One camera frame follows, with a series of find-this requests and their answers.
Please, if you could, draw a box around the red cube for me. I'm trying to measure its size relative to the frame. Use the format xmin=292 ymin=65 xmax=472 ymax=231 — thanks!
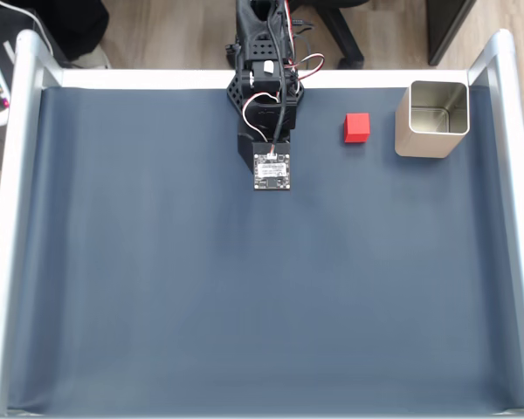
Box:
xmin=343 ymin=113 xmax=371 ymax=144

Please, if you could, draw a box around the silver metal square container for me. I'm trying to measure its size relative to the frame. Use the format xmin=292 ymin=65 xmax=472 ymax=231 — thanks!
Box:
xmin=394 ymin=79 xmax=471 ymax=159

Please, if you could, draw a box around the blue-grey table mat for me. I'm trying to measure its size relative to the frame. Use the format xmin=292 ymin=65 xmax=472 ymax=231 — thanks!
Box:
xmin=6 ymin=86 xmax=524 ymax=416

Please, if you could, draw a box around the black office chair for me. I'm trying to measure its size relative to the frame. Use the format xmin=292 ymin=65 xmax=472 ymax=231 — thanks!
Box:
xmin=287 ymin=0 xmax=372 ymax=71

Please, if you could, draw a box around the person's white shoe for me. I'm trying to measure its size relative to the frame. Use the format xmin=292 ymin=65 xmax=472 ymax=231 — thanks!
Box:
xmin=68 ymin=46 xmax=112 ymax=70

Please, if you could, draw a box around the dark wooden cabinet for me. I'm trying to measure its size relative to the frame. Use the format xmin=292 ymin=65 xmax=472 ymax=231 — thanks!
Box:
xmin=426 ymin=0 xmax=479 ymax=66

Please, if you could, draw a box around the black box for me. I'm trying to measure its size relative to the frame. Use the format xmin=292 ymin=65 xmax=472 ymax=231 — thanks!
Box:
xmin=0 ymin=7 xmax=69 ymax=69

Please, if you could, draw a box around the camera circuit board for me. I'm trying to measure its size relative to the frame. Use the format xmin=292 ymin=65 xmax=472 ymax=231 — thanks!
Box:
xmin=252 ymin=151 xmax=293 ymax=192

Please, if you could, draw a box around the red white black servo cable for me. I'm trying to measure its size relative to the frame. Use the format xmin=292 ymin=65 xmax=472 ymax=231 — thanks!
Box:
xmin=242 ymin=52 xmax=327 ymax=143

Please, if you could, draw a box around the black camera cable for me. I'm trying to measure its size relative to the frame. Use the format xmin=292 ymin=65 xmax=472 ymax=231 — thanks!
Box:
xmin=265 ymin=0 xmax=290 ymax=155

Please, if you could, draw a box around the silver table frame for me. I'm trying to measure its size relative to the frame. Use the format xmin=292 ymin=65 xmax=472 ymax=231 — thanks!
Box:
xmin=0 ymin=28 xmax=524 ymax=419

